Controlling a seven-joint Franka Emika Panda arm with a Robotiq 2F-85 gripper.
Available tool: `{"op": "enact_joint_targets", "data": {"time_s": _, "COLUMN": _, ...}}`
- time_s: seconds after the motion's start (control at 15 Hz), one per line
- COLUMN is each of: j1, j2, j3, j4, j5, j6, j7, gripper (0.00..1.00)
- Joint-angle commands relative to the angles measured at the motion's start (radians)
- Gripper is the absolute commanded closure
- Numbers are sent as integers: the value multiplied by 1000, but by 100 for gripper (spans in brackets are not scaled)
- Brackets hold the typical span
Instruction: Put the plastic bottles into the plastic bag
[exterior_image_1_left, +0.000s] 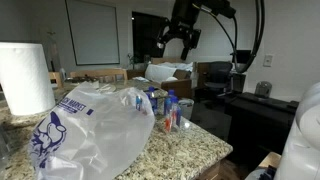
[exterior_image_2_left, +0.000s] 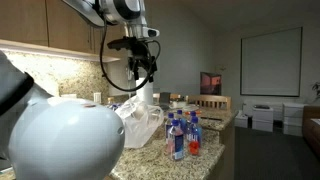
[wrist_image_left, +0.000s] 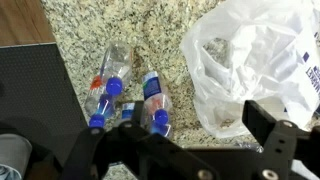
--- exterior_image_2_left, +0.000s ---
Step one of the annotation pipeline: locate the small white storage box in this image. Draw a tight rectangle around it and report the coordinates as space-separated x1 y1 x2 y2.
234 109 249 129

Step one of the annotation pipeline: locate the wooden dining chair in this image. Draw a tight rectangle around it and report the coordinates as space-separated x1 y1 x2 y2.
186 94 232 112
168 93 184 101

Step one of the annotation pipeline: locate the green house plant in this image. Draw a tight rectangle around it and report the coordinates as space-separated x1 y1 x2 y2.
311 81 320 101

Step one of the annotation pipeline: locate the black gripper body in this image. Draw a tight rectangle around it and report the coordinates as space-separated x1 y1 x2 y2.
129 41 158 68

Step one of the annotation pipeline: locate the translucent plastic shopping bag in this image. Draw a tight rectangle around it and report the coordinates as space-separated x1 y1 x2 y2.
114 94 165 149

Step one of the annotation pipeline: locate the wall whiteboard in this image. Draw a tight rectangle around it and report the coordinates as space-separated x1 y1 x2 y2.
239 26 304 98

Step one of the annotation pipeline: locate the flat translucent dish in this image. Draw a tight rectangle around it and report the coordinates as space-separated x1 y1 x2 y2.
182 104 201 112

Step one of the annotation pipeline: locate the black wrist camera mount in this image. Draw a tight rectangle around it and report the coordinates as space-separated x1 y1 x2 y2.
106 36 138 51

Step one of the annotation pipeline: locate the white drawer unit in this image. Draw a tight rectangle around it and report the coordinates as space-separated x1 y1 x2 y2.
282 102 306 137

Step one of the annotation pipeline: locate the wooden wall cabinet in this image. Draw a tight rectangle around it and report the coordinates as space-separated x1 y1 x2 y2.
0 0 123 64

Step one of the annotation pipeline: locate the white paper towel roll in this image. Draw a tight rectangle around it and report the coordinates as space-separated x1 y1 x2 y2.
135 77 154 106

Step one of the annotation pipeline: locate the dark framed reddish picture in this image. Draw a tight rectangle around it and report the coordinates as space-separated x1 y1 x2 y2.
199 71 223 96

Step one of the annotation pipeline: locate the white round bowl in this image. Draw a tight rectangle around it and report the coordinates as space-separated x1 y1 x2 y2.
170 99 188 110

